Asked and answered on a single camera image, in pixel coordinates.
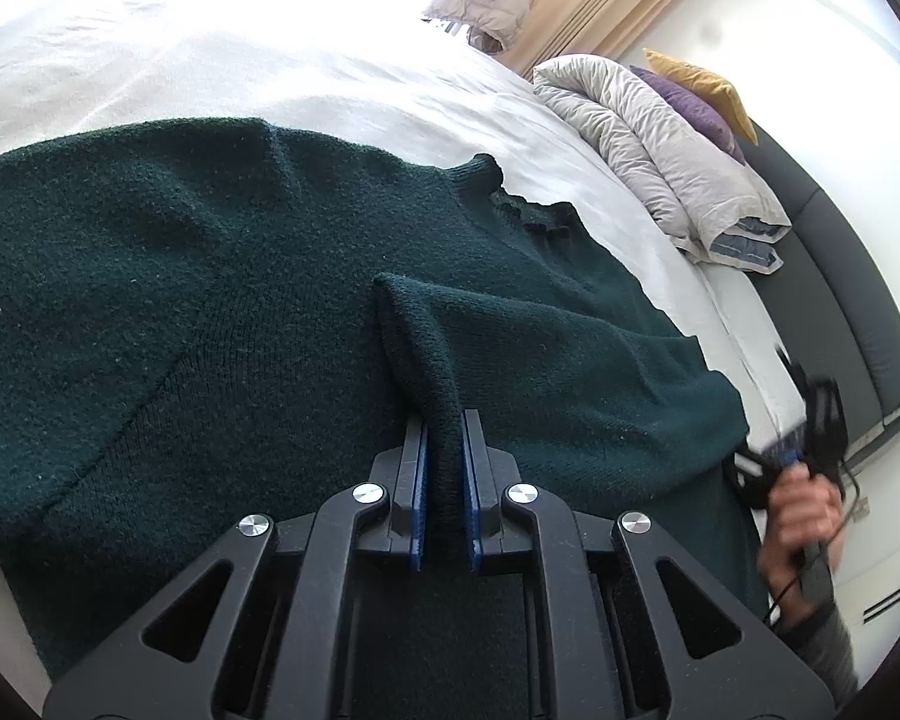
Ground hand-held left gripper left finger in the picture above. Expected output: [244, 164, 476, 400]
[41, 420, 430, 720]

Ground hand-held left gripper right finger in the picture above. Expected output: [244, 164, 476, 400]
[461, 409, 838, 720]

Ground dark green knit sweater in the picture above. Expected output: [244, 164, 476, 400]
[0, 116, 770, 720]

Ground person's right forearm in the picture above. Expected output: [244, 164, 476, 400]
[776, 604, 861, 713]

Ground person's right hand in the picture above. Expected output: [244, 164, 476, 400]
[757, 465, 845, 623]

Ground dark grey padded headboard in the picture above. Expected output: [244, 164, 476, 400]
[735, 116, 900, 466]

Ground folded grey duvet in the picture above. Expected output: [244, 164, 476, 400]
[532, 54, 794, 273]

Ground purple pillow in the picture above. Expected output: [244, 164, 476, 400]
[628, 65, 747, 164]

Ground yellow pillow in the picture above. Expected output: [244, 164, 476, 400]
[643, 49, 758, 145]

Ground white bed sheet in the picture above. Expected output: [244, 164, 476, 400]
[0, 0, 818, 698]

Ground white puffer jacket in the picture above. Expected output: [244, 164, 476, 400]
[422, 0, 539, 53]

